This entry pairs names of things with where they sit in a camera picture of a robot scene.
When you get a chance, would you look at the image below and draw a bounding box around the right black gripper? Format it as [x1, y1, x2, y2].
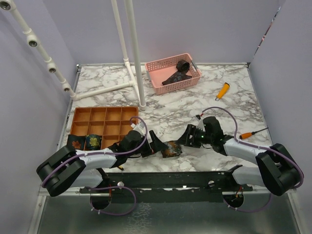
[175, 124, 213, 148]

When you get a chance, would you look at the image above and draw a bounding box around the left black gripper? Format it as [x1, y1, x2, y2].
[127, 130, 168, 157]

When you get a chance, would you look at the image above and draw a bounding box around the brown grey floral tie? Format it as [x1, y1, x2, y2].
[161, 141, 182, 158]

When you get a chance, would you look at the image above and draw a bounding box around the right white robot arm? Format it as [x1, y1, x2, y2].
[178, 117, 301, 196]

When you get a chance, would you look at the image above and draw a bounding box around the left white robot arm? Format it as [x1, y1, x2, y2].
[36, 130, 168, 197]

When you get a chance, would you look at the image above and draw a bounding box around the wooden compartment tray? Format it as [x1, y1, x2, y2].
[70, 106, 138, 149]

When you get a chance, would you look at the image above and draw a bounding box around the navy yellow-flower rolled tie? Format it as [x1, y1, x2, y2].
[85, 134, 102, 151]

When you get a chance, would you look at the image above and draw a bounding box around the dark blue-flowered tie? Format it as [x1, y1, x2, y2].
[162, 59, 192, 85]

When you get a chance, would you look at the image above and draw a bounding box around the pink perforated plastic basket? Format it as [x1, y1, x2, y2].
[145, 53, 201, 95]

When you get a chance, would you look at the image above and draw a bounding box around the black orange-flower rolled tie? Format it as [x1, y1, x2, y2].
[66, 134, 86, 150]

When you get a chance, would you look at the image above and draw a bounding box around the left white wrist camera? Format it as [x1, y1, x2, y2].
[131, 122, 145, 135]

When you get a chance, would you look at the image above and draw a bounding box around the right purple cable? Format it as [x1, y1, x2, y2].
[195, 106, 305, 213]

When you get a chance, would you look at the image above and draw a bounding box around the purple cable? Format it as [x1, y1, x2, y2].
[41, 116, 148, 216]
[195, 106, 305, 213]

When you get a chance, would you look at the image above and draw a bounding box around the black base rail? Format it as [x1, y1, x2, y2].
[80, 169, 252, 203]

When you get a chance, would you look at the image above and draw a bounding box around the orange handled screwdriver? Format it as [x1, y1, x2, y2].
[239, 128, 267, 139]

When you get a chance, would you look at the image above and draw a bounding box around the yellow handled utility knife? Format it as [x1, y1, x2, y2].
[215, 82, 230, 101]

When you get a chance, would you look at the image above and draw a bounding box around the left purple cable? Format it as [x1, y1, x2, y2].
[41, 116, 148, 216]

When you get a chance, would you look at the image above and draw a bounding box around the white PVC pipe frame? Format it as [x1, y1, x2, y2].
[0, 0, 147, 108]

